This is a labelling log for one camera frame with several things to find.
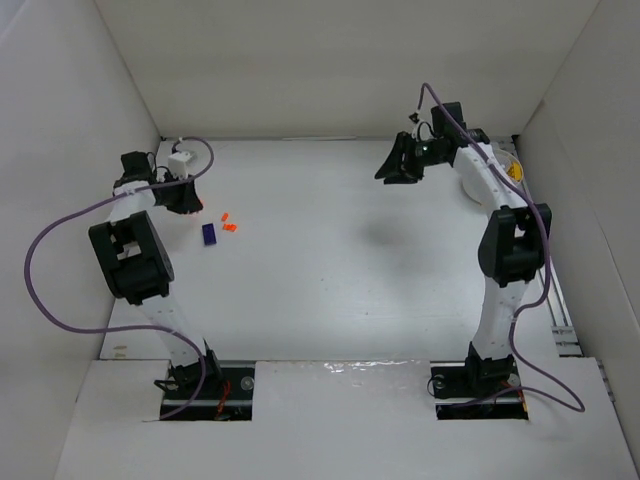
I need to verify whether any yellow lego plate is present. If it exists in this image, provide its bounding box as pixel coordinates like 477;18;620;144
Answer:
506;162;524;184

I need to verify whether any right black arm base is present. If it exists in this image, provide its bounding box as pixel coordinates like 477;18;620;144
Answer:
427;359;529;421

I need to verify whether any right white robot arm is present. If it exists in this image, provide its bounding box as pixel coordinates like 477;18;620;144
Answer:
375;102;551;399

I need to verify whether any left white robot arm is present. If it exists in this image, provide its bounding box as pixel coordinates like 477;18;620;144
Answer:
88;151;224;391

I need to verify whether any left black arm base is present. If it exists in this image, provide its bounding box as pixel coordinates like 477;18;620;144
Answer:
154;361;256;422

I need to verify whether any purple lego brick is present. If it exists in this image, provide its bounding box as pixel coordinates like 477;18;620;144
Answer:
201;223;217;246

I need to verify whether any white divided round container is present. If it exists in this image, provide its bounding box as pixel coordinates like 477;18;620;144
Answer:
460;147;524;205

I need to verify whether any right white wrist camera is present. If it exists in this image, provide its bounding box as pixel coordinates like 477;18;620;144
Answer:
409;111;433;142

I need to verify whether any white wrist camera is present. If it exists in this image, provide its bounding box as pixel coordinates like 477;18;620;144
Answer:
409;111;433;142
167;151;195;180

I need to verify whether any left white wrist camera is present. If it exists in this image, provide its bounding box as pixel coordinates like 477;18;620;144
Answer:
167;151;195;180

